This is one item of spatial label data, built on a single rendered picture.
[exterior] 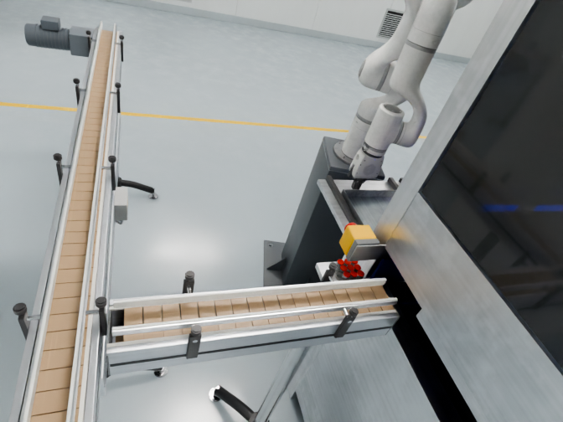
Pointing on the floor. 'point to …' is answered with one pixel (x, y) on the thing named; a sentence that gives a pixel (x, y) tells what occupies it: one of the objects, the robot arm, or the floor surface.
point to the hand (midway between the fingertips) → (356, 185)
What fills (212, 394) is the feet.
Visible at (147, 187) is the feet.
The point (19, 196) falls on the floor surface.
